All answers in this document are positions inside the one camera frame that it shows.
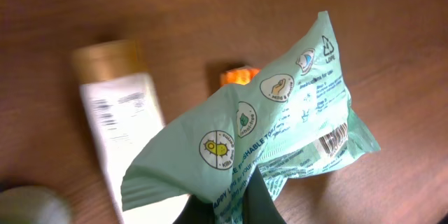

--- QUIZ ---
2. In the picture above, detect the green lid jar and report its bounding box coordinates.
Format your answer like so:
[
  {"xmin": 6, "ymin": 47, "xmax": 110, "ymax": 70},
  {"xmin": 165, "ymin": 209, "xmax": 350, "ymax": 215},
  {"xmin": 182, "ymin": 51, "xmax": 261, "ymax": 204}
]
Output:
[{"xmin": 1, "ymin": 185, "xmax": 73, "ymax": 224}]

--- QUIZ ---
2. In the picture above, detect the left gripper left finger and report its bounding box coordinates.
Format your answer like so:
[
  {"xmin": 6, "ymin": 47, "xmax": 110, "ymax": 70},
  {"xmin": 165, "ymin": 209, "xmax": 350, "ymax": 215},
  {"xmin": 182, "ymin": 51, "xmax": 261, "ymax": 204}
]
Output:
[{"xmin": 173, "ymin": 195, "xmax": 214, "ymax": 224}]

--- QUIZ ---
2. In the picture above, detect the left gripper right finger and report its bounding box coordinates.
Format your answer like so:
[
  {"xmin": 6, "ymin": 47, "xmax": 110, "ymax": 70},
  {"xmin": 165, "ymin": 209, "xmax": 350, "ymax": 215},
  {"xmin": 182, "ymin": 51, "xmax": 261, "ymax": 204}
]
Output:
[{"xmin": 242, "ymin": 167, "xmax": 286, "ymax": 224}]

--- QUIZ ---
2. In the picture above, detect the mint green wipes packet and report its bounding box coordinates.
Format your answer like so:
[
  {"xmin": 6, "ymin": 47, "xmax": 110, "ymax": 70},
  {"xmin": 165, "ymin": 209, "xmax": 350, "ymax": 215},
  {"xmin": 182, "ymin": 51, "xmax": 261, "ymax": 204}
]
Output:
[{"xmin": 121, "ymin": 11, "xmax": 379, "ymax": 223}]

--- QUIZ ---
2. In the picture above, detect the white tube brown cap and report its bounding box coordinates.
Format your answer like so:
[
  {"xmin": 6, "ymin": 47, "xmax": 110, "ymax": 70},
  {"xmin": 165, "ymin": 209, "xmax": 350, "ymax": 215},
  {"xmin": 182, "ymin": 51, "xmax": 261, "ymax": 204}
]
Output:
[{"xmin": 73, "ymin": 40, "xmax": 188, "ymax": 224}]

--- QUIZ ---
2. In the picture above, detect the small orange carton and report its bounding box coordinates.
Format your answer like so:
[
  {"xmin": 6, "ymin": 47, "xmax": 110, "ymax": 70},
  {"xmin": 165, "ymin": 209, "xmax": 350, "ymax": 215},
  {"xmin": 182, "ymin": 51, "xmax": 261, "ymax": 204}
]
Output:
[{"xmin": 220, "ymin": 66, "xmax": 260, "ymax": 86}]

